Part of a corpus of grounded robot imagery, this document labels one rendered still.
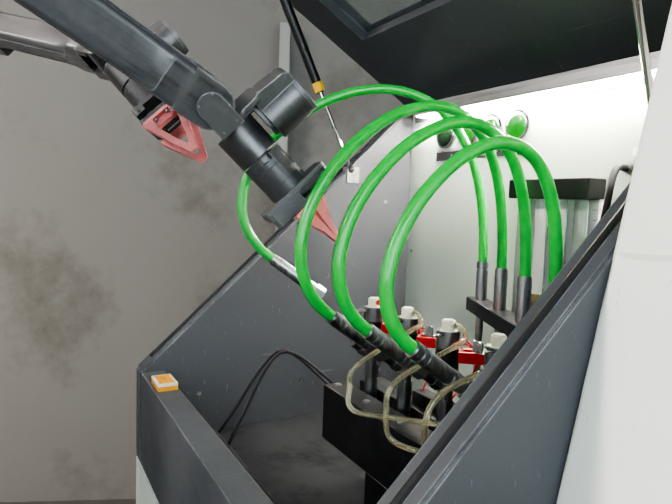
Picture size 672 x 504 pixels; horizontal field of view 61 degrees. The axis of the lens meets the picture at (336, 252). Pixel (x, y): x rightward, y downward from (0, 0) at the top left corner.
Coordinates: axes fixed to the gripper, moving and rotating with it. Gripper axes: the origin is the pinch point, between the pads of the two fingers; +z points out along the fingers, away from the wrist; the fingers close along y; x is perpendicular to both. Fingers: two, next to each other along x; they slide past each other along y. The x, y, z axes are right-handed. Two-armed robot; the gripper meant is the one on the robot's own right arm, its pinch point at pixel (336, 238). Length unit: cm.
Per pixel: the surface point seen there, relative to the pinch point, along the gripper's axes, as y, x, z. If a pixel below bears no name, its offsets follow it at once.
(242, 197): -4.8, 10.3, -12.1
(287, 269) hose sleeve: -7.5, 9.3, 0.2
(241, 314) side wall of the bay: -18.9, 28.3, 3.8
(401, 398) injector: -8.9, -7.5, 19.5
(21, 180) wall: -54, 169, -68
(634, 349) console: 7.2, -36.7, 16.1
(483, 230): 18.3, 5.7, 16.7
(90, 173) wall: -34, 166, -52
